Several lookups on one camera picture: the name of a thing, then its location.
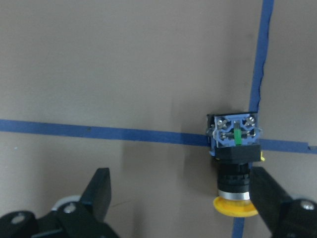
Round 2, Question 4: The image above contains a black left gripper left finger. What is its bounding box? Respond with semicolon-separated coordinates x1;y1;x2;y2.
79;168;111;223

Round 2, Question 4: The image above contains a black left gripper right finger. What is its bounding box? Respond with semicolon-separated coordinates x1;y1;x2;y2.
249;167;293;233

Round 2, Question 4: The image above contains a yellow push button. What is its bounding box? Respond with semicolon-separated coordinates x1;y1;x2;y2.
206;112;264;218

